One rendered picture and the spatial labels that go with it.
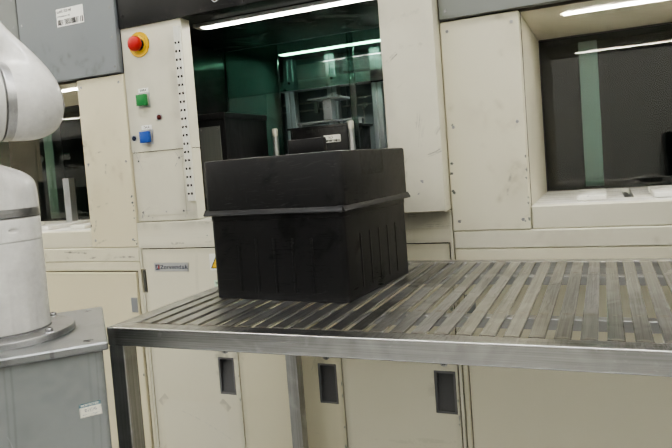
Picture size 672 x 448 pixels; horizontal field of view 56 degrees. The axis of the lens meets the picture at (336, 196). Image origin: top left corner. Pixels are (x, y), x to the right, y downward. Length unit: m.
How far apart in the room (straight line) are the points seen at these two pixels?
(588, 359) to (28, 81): 0.87
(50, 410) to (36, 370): 0.06
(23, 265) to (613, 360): 0.82
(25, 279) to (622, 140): 1.44
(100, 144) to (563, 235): 1.25
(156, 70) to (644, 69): 1.28
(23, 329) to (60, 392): 0.12
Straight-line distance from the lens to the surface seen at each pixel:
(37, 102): 1.07
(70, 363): 1.00
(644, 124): 1.83
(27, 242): 1.06
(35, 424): 1.03
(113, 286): 1.91
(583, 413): 1.49
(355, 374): 1.58
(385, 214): 1.18
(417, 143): 1.38
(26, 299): 1.07
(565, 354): 0.80
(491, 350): 0.81
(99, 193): 1.91
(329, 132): 2.07
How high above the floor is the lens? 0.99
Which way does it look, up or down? 3 degrees down
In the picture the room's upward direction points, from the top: 4 degrees counter-clockwise
